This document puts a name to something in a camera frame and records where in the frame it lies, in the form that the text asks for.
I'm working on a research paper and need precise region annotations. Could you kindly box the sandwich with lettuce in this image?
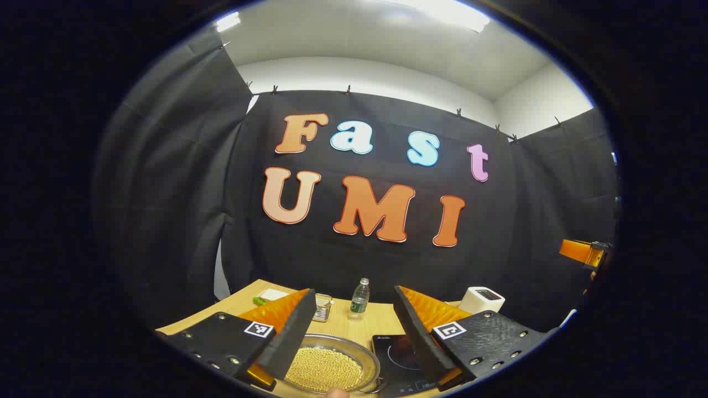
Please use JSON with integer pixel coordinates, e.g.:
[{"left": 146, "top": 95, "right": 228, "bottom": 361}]
[{"left": 253, "top": 289, "right": 288, "bottom": 306}]

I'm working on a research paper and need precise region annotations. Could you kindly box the black induction cooktop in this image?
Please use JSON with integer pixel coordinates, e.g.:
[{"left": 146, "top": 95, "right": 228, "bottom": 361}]
[{"left": 372, "top": 334, "right": 443, "bottom": 397}]

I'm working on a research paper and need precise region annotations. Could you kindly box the white toaster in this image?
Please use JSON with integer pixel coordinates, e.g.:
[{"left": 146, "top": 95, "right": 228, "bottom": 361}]
[{"left": 458, "top": 286, "right": 506, "bottom": 316}]

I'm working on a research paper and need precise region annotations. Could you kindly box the clear plastic water bottle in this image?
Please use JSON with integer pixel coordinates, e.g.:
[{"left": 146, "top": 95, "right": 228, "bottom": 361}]
[{"left": 350, "top": 278, "right": 370, "bottom": 320}]

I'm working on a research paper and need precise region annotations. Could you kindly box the black backdrop cloth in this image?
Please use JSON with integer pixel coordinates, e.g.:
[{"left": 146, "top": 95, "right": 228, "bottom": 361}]
[{"left": 94, "top": 28, "right": 620, "bottom": 332}]

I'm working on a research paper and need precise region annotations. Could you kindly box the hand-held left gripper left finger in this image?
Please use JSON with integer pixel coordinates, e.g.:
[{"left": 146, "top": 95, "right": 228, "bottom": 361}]
[{"left": 157, "top": 288, "right": 317, "bottom": 392}]

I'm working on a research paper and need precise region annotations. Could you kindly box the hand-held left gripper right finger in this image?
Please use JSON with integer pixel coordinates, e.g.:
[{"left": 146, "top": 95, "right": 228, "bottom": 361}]
[{"left": 393, "top": 286, "right": 558, "bottom": 392}]

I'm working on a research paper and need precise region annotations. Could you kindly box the pile of soybeans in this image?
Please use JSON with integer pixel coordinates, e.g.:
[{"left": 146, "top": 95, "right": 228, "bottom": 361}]
[{"left": 285, "top": 347, "right": 364, "bottom": 392}]

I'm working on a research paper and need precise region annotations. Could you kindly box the wire basket holder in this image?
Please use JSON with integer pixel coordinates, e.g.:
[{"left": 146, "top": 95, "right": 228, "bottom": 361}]
[{"left": 313, "top": 294, "right": 334, "bottom": 323}]

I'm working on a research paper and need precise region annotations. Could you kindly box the steel pot with black handles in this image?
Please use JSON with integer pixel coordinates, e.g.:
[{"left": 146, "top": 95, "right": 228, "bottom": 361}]
[{"left": 283, "top": 333, "right": 388, "bottom": 395}]

